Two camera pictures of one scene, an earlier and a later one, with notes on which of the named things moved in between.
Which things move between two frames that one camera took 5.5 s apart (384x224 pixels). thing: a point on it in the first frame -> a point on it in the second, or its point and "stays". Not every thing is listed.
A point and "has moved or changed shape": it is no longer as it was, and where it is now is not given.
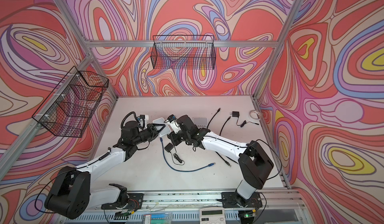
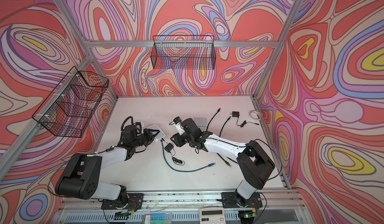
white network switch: [201, 122] stays
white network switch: [166, 130] has moved or changed shape
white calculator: [212, 215] stays
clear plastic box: [158, 218] stays
